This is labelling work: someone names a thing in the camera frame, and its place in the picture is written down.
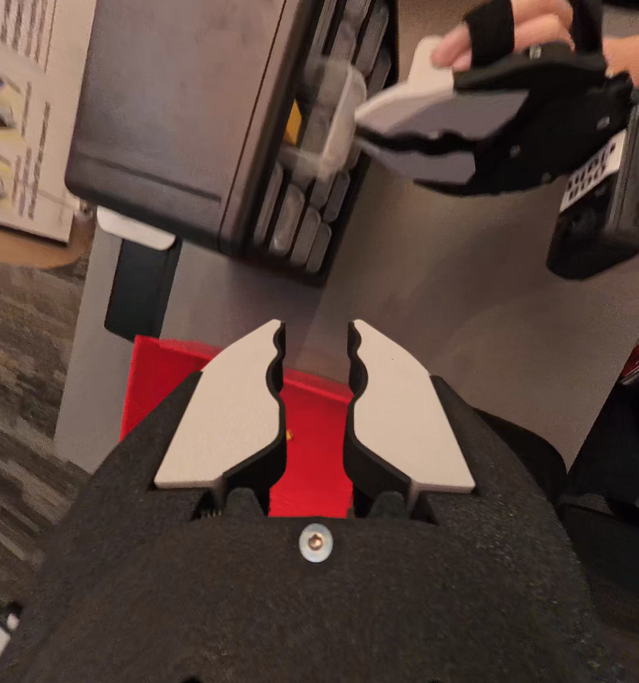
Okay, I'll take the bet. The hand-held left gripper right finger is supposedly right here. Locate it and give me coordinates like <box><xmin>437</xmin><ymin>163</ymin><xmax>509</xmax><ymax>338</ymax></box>
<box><xmin>344</xmin><ymin>318</ymin><xmax>477</xmax><ymax>497</ymax></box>

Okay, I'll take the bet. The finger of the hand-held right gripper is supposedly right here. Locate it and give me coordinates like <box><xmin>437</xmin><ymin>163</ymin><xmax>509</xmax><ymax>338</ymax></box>
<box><xmin>357</xmin><ymin>141</ymin><xmax>480</xmax><ymax>182</ymax></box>
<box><xmin>354</xmin><ymin>41</ymin><xmax>530</xmax><ymax>142</ymax></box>

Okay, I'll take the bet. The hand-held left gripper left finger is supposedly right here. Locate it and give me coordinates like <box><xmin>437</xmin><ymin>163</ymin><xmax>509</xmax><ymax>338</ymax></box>
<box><xmin>154</xmin><ymin>318</ymin><xmax>288</xmax><ymax>492</ymax></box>

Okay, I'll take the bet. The red plastic bin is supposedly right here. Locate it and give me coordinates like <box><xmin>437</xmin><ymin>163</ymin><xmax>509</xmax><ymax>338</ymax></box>
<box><xmin>120</xmin><ymin>334</ymin><xmax>354</xmax><ymax>518</ymax></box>

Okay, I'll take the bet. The clear plastic drawer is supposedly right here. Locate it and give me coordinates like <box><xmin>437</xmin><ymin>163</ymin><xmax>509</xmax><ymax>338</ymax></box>
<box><xmin>277</xmin><ymin>59</ymin><xmax>368</xmax><ymax>182</ymax></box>

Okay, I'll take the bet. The black drawer cabinet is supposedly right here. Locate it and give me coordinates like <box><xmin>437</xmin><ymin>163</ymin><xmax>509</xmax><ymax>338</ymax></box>
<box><xmin>66</xmin><ymin>0</ymin><xmax>400</xmax><ymax>287</ymax></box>

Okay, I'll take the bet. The person's right hand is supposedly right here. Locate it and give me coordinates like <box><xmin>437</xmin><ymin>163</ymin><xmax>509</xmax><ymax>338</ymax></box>
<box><xmin>432</xmin><ymin>0</ymin><xmax>576</xmax><ymax>72</ymax></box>

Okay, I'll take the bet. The black flat desk mat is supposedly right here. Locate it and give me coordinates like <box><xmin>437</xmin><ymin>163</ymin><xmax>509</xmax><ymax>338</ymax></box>
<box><xmin>104</xmin><ymin>237</ymin><xmax>181</xmax><ymax>342</ymax></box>

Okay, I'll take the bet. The white stand base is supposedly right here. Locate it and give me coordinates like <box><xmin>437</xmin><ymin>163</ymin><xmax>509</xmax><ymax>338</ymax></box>
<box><xmin>96</xmin><ymin>206</ymin><xmax>176</xmax><ymax>252</ymax></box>

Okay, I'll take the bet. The printed instruction sheet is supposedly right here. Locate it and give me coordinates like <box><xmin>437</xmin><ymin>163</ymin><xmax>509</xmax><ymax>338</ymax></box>
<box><xmin>0</xmin><ymin>0</ymin><xmax>96</xmax><ymax>244</ymax></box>

